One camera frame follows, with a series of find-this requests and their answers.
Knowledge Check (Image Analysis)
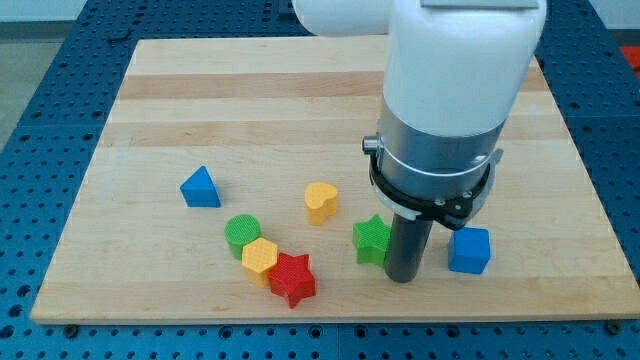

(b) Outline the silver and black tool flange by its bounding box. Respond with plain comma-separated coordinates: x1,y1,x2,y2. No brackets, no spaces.
362,103,503,230

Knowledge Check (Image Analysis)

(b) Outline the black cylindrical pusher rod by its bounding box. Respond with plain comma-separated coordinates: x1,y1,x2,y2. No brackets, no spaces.
384,214,433,283

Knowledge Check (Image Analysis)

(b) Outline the blue cube block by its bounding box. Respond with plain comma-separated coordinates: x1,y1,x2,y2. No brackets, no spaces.
448,227,492,275

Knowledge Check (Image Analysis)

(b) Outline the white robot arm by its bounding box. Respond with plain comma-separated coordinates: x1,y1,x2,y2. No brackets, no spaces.
292,0,547,283

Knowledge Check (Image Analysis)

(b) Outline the green star block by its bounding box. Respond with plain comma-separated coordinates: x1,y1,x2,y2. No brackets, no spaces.
352,214,391,268

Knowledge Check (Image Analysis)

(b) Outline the yellow heart block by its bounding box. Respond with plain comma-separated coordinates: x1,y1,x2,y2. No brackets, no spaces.
304,182,339,226

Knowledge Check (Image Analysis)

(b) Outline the red star block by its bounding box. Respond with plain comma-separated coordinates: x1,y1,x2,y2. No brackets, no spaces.
268,252,316,309

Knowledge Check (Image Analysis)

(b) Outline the yellow hexagon block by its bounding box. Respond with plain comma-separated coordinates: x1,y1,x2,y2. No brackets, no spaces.
241,237,279,287

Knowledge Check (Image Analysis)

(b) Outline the green cylinder block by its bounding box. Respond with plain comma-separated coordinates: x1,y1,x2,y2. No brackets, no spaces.
224,214,261,260

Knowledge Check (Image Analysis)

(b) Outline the wooden board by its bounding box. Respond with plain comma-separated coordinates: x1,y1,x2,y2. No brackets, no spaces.
31,36,639,325

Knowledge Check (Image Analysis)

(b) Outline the blue triangle block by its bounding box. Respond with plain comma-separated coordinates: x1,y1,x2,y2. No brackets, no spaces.
180,165,222,208

